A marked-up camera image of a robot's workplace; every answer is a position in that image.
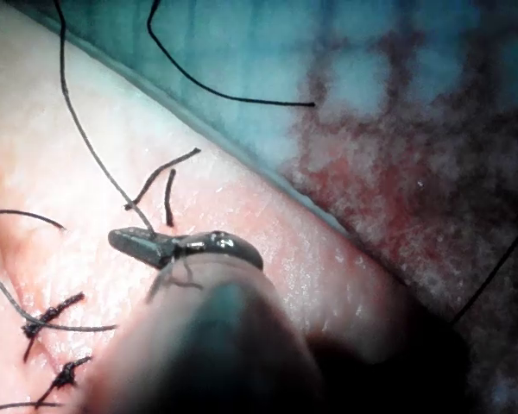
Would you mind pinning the left arm needle driver jaw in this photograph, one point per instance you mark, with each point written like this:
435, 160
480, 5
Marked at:
131, 235
149, 254

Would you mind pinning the dark left arm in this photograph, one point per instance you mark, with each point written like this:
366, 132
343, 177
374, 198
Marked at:
224, 345

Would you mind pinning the black thread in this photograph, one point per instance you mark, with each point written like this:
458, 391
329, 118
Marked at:
81, 125

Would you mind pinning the blue-green cloth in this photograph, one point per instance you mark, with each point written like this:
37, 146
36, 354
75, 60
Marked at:
241, 56

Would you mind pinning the left arm needle driver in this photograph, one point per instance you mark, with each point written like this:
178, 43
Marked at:
216, 246

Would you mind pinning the dark grid mat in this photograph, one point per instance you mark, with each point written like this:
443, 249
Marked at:
436, 194

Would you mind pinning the tissue pad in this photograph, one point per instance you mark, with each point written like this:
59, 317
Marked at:
47, 151

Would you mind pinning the black stitching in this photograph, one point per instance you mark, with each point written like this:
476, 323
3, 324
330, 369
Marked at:
169, 194
47, 317

